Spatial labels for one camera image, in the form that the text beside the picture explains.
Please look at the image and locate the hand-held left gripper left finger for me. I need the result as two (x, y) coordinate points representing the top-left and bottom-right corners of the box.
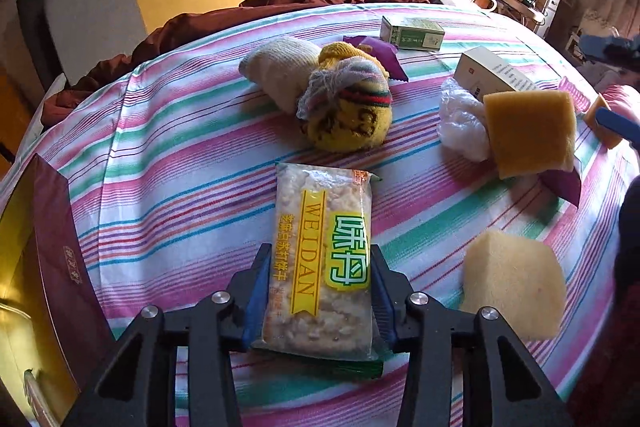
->
(62, 243), (273, 427)

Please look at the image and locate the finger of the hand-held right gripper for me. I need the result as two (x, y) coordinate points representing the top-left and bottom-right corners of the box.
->
(580, 34), (640, 72)
(596, 106), (640, 131)

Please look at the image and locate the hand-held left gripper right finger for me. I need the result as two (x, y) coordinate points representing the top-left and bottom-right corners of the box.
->
(369, 244), (576, 427)

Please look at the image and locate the small orange sponge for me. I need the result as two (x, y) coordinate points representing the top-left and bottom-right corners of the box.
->
(584, 94), (623, 150)

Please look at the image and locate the clear cracker packet yellow label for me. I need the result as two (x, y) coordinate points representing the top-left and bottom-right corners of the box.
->
(251, 162), (383, 362)

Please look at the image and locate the clear plastic bag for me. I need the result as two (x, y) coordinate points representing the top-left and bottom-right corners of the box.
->
(436, 77), (493, 162)

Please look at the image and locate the purple snack packet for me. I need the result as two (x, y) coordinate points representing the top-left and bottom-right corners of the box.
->
(537, 157), (583, 208)
(342, 34), (410, 82)

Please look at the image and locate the large orange sponge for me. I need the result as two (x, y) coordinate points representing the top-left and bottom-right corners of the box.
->
(482, 90), (577, 180)

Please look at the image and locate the white carton box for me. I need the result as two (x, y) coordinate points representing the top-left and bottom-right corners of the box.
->
(454, 47), (548, 105)

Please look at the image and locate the pale yellow sponge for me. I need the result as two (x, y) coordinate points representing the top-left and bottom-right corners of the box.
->
(457, 229), (568, 340)

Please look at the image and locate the striped bed sheet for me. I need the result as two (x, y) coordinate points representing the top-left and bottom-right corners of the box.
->
(0, 2), (640, 427)

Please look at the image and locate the yellow knit sock bundle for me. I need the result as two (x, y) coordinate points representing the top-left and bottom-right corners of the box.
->
(297, 42), (393, 152)

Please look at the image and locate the green medicine box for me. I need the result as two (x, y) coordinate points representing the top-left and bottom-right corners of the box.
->
(379, 16), (446, 52)

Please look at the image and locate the maroon gift box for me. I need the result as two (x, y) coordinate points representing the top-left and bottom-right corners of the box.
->
(0, 154), (118, 413)

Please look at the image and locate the cream rolled sock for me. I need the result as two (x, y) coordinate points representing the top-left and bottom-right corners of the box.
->
(238, 38), (321, 115)

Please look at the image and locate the brown blanket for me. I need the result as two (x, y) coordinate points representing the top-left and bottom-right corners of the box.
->
(42, 0), (431, 128)

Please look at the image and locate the black headboard side panel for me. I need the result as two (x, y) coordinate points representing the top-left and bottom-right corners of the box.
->
(16, 0), (63, 78)

